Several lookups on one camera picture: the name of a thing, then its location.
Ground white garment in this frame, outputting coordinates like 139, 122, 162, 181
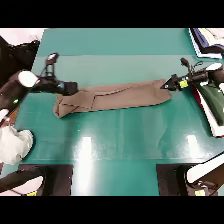
0, 125, 35, 166
187, 27, 224, 60
196, 89, 224, 139

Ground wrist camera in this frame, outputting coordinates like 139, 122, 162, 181
43, 52, 61, 80
179, 57, 198, 78

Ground black garment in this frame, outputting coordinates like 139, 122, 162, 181
0, 35, 41, 88

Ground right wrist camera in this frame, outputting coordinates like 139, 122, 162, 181
179, 57, 198, 78

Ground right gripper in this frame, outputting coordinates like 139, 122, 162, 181
159, 73, 191, 92

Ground green garment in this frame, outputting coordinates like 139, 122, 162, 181
194, 81, 224, 127

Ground brown garment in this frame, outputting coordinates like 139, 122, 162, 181
52, 78, 173, 119

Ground dark blue garment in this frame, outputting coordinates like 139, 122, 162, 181
192, 27, 224, 56

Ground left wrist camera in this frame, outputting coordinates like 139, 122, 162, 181
43, 52, 61, 80

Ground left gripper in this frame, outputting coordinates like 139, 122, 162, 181
49, 80, 79, 97

